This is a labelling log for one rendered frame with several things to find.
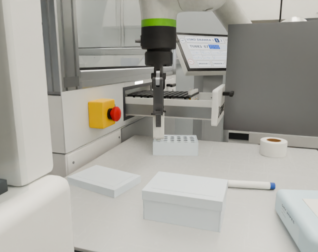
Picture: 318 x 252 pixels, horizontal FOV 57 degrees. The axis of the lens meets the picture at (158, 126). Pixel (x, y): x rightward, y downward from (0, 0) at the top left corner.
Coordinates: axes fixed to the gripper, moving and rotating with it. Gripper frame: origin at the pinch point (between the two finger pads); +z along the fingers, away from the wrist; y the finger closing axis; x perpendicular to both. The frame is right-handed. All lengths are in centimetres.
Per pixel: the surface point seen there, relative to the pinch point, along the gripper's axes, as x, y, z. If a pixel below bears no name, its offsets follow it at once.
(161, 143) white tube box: 0.9, 3.2, 4.2
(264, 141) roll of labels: 28.9, 2.1, 3.7
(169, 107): 2.9, -13.6, -3.2
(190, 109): 9.6, -11.8, -2.9
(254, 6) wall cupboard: 109, -329, -88
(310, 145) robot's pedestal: 51, -20, 11
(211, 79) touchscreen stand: 29, -117, -6
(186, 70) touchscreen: 12, -97, -13
